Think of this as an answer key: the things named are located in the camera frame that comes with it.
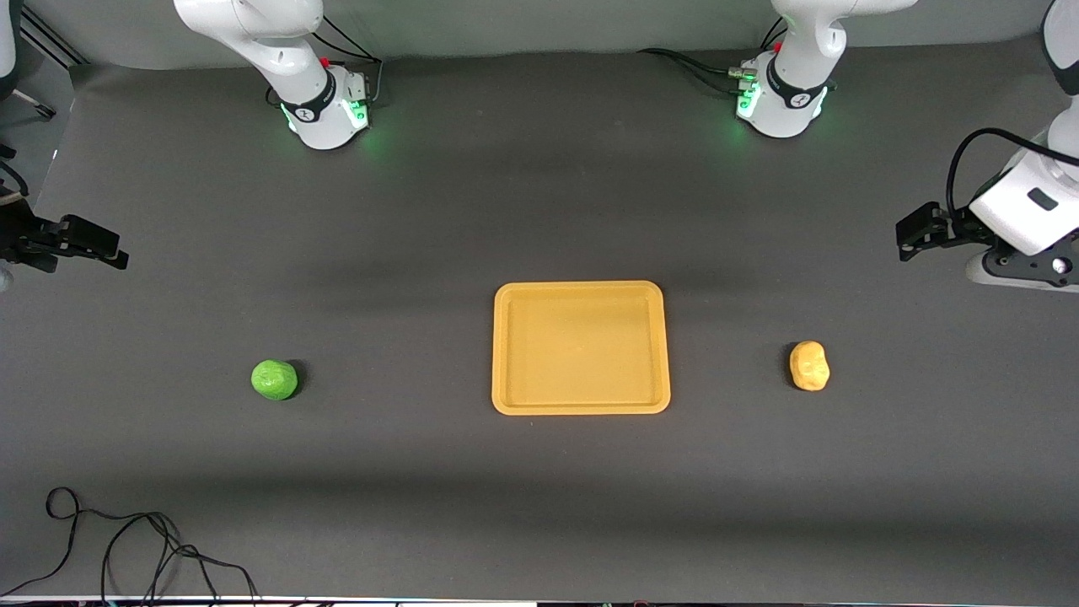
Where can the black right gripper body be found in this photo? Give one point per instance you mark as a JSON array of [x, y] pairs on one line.
[[18, 233]]

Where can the yellow potato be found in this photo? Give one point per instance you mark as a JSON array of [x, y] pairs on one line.
[[809, 366]]

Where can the green apple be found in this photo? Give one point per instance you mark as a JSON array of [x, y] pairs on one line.
[[274, 379]]

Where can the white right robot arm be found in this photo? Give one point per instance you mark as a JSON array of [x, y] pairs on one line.
[[253, 25]]

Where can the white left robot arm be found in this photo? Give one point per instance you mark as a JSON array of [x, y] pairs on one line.
[[801, 51]]

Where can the orange plastic tray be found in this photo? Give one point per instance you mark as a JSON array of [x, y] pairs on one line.
[[580, 347]]

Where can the aluminium frame rail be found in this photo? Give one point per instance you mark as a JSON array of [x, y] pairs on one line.
[[50, 38]]

